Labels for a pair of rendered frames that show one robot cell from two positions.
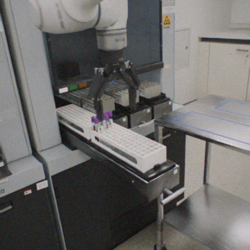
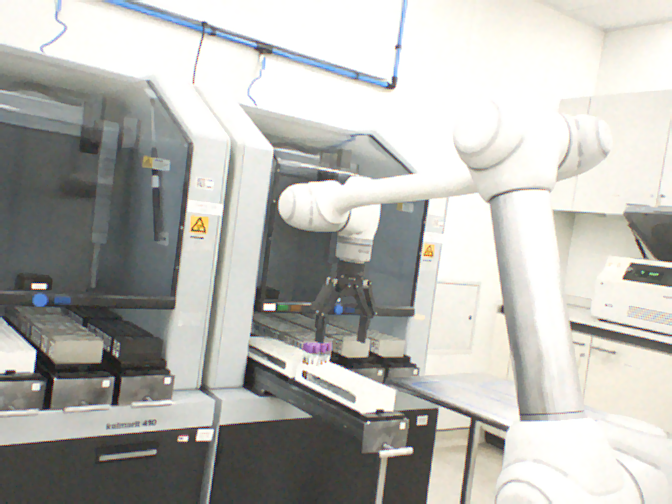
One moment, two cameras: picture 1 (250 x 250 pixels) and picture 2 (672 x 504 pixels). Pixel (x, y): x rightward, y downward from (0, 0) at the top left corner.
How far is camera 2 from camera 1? 0.87 m
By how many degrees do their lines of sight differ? 21
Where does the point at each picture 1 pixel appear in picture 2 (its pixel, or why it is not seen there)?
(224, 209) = not seen: outside the picture
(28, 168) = (196, 401)
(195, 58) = (484, 341)
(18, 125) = (198, 338)
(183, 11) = (472, 252)
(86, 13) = (337, 215)
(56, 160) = (235, 403)
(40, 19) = (292, 211)
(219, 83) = not seen: hidden behind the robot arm
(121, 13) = (371, 224)
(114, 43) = (357, 254)
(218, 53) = not seen: hidden behind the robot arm
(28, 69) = (234, 267)
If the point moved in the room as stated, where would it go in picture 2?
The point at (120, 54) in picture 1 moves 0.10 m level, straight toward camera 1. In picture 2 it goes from (360, 268) to (361, 271)
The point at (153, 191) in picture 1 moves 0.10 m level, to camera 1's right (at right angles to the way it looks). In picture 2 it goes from (370, 440) to (413, 446)
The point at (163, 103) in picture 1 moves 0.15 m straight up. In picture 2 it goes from (405, 369) to (411, 324)
